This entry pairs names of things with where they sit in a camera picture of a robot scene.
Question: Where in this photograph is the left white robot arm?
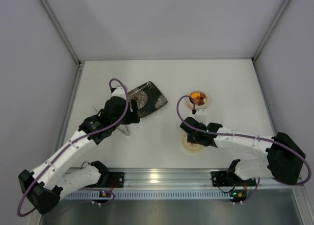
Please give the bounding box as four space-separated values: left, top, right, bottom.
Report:
18 95 140 215

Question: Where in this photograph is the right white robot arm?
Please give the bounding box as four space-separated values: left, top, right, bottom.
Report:
180 117 306 185

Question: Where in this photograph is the cream pink round bowl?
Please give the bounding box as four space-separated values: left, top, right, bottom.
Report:
187 90 209 109

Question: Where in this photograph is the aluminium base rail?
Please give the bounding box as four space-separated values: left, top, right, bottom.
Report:
66 168 305 189

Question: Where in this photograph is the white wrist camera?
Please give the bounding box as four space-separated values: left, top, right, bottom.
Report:
192 109 207 124
111 86 127 100

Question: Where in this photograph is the cream lid pink knob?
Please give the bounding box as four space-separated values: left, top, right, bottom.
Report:
182 134 204 153

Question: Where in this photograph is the slotted grey cable duct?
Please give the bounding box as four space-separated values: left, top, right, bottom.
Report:
65 189 244 200

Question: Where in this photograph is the orange fish-shaped food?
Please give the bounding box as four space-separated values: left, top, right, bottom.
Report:
190 92 200 99

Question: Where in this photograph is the left aluminium frame post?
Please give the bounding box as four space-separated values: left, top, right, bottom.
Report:
38 0 81 67

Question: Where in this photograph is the right aluminium frame post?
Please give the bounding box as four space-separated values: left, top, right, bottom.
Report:
251 0 292 65

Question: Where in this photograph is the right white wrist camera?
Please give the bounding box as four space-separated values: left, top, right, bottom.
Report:
192 109 207 124

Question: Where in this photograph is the black floral square plate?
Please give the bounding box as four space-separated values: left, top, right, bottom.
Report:
128 81 168 118

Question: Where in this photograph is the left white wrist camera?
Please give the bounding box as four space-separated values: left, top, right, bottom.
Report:
111 86 127 100

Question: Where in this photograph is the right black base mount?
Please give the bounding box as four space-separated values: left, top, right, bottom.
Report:
210 171 236 187

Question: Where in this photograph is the aluminium frame post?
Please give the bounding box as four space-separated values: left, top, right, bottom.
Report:
251 0 292 65
38 0 81 67

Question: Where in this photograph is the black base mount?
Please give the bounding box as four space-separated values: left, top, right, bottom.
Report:
98 172 125 188
210 171 236 187

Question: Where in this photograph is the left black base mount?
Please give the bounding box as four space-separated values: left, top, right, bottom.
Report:
98 172 125 188

